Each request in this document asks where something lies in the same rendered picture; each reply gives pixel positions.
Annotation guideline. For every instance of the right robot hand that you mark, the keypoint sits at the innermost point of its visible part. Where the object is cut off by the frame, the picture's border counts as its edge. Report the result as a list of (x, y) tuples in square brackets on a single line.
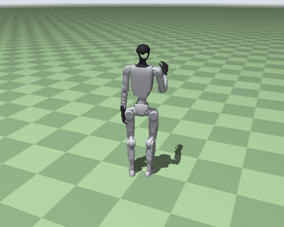
[(164, 67)]

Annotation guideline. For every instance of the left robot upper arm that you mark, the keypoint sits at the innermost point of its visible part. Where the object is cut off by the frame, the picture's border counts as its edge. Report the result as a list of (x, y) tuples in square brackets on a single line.
[(126, 78)]

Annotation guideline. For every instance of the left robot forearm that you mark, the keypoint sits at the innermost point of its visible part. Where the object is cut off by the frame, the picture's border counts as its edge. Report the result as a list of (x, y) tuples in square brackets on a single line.
[(123, 98)]

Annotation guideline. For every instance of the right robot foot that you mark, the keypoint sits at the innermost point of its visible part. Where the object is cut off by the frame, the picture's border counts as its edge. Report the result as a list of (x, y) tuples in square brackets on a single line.
[(148, 174)]

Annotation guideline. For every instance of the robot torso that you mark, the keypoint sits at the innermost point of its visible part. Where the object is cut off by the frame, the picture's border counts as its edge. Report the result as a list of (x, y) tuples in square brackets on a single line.
[(141, 85)]

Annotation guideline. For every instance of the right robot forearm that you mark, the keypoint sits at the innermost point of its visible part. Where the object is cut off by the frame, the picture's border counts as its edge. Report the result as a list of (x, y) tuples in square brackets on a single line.
[(165, 82)]

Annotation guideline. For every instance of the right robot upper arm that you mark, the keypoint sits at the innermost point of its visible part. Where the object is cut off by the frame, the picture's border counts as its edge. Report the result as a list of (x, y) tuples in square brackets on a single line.
[(158, 73)]

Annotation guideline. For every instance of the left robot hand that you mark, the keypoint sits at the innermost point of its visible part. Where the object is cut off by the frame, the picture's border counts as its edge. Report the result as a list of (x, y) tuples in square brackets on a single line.
[(122, 114)]

